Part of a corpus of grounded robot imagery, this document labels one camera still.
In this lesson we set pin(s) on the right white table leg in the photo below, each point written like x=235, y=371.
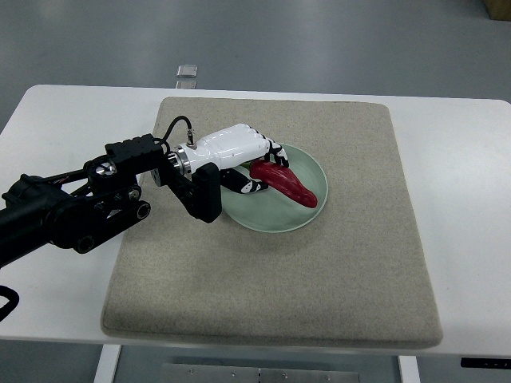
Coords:
x=408, y=369

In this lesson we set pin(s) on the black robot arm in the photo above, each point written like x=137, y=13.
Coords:
x=82, y=209

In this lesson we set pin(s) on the red pepper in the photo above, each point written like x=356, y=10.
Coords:
x=283, y=180

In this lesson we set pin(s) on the light green plate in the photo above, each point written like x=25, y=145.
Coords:
x=271, y=211

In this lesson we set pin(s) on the left white table leg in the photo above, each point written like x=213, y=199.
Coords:
x=107, y=364

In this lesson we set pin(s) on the white table leg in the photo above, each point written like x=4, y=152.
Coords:
x=107, y=364
x=408, y=369

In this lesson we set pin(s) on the metal table base plate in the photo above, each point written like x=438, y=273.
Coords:
x=173, y=372

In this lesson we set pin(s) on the beige felt mat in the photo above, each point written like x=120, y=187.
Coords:
x=355, y=276

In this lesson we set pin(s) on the black table control panel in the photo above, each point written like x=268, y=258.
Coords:
x=485, y=363

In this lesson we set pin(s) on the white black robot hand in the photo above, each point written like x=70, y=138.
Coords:
x=228, y=149

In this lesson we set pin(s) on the cardboard box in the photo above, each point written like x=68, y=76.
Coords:
x=499, y=10

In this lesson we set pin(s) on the lower floor socket plate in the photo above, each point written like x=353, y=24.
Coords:
x=186, y=84

